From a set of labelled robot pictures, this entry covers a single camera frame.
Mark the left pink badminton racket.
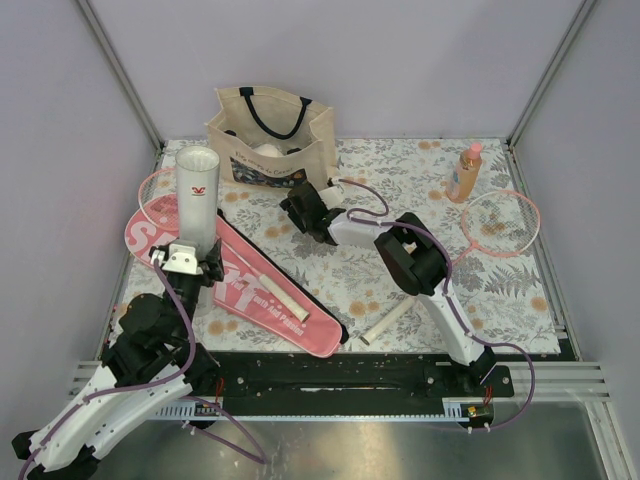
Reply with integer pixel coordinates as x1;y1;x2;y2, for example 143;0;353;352
138;168;310;323

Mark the peach lotion bottle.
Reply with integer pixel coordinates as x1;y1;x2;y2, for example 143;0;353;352
446;143;483;203

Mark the beige canvas tote bag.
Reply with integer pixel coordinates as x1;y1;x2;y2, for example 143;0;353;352
207;86;337;190

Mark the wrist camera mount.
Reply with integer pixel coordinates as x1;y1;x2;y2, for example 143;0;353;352
318;185;344;209
149;240;203;276

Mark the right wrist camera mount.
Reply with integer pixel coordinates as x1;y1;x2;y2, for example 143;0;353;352
318;185;344;209

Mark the pink racket cover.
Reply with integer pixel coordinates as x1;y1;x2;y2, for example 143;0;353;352
124;202;350;359

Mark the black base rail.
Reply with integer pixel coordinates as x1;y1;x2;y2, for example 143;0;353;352
195;352;514;418

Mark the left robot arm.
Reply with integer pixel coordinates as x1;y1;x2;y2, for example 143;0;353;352
12;241;224;479

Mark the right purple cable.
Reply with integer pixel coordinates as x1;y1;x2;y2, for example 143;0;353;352
334;177;539;434

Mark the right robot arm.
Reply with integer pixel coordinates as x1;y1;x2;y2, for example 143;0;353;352
280;182;496;396

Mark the white item inside bag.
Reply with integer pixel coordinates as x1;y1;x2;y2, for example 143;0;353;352
253;143;283;158

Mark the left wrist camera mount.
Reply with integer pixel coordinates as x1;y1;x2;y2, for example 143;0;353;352
149;240;203;276

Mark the right pink badminton racket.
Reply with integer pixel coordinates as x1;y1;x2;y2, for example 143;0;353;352
357;188;544;347

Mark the white shuttlecock tube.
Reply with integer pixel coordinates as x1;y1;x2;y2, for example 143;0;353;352
174;146;222;316

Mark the pink badminton racket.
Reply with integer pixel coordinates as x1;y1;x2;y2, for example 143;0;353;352
357;188;544;347
138;168;310;323

